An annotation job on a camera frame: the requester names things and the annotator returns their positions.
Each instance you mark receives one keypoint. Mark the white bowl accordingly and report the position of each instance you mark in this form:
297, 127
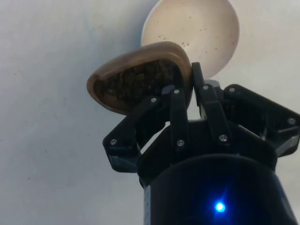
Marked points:
199, 30

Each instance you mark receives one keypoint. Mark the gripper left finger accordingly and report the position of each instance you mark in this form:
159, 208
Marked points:
150, 117

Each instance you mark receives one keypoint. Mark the brown cup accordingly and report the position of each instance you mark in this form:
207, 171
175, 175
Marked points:
112, 77

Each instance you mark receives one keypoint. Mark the coffee beans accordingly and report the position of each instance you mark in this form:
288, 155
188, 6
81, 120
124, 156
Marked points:
138, 80

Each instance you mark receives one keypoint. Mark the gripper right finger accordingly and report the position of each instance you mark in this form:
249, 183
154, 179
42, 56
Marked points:
243, 110

